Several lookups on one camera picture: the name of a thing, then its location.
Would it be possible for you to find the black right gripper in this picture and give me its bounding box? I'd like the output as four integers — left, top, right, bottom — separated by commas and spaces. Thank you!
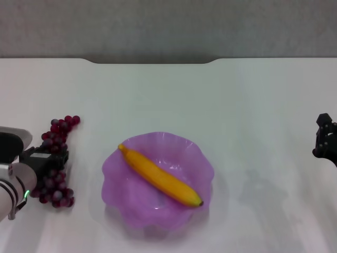
312, 113, 337, 168

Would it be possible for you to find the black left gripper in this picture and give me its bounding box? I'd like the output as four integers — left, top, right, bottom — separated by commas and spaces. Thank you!
18, 147, 70, 183

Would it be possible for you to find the dark red grape bunch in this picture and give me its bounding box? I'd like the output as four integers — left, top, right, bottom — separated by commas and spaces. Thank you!
29, 115, 81, 209

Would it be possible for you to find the yellow banana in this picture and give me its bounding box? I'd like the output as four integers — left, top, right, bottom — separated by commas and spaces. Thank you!
117, 143, 205, 209

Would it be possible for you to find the purple wavy plastic bowl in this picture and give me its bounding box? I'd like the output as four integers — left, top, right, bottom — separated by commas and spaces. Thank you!
101, 131, 215, 232

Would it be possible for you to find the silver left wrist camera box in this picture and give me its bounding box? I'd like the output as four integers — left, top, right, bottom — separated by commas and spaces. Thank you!
0, 126, 34, 164

